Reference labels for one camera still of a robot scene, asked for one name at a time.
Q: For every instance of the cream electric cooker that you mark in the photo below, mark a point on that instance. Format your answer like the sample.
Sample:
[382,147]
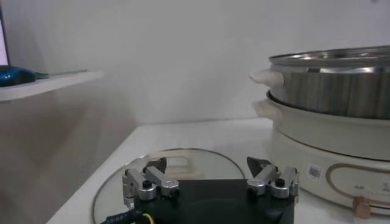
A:
[320,143]

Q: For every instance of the blue computer mouse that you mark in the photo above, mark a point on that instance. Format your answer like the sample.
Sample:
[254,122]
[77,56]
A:
[15,76]

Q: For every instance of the stainless steel steamer basket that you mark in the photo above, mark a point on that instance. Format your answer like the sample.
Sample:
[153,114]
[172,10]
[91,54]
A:
[335,91]

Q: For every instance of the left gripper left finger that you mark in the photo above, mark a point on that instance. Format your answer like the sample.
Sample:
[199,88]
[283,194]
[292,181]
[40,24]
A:
[152,179]

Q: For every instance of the white side table with laptop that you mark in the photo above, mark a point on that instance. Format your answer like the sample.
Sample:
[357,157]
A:
[45,85]

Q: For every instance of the round glass lid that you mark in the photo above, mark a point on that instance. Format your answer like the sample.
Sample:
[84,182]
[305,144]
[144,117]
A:
[207,165]

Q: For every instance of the laptop screen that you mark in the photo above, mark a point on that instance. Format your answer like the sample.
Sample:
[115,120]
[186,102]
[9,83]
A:
[3,42]

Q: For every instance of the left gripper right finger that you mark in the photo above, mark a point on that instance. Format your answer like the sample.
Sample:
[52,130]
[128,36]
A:
[268,178]

